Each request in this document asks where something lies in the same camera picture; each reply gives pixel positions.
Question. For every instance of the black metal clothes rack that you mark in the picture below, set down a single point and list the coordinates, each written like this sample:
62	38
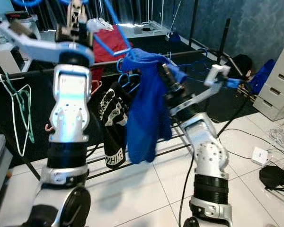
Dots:
199	53

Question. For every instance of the blue broom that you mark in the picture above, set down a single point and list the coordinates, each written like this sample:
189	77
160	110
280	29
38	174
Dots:
175	33

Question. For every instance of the red cloth garment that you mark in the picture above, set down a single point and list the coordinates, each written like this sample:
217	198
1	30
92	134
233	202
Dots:
109	47

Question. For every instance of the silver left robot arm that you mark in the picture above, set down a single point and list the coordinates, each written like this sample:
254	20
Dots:
73	109

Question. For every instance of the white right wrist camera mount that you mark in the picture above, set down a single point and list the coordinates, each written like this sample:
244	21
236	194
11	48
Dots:
217	75

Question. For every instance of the black device with red display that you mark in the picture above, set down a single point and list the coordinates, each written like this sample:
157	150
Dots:
16	16

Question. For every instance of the white plastic bag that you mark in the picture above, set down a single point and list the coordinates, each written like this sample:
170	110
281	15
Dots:
99	24

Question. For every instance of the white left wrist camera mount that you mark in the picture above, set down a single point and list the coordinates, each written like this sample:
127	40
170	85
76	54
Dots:
33	45

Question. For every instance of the white drawer cabinet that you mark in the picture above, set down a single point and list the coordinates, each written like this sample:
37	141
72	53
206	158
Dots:
277	85

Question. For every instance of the dark pleated curtain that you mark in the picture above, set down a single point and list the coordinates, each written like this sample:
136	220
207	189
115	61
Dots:
142	12

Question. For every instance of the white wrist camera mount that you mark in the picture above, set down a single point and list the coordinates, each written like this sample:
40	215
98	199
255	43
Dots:
217	75
33	45

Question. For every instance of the bright blue cloth garment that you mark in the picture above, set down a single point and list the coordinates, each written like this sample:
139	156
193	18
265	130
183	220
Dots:
142	113

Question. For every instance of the black stand base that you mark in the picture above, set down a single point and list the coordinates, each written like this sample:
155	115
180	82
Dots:
274	177

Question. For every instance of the white shelf unit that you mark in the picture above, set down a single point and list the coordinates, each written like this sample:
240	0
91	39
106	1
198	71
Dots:
9	56

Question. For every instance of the black floor bag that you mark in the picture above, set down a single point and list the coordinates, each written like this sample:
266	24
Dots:
240	66

